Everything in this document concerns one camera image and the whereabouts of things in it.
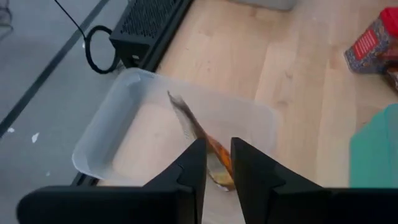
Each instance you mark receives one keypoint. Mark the teal translucent tray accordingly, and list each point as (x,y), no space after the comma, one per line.
(376,149)

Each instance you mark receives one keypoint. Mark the black perforated computer case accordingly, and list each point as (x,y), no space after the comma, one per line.
(146,21)

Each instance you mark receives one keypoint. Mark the clear plastic bin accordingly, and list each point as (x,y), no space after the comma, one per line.
(140,140)

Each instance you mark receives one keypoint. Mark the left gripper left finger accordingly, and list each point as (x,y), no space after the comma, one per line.
(124,205)

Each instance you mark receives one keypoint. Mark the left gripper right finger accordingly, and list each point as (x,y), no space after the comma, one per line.
(295,205)

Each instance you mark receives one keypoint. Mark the red lid paprika tin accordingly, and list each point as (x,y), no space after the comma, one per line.
(370,43)

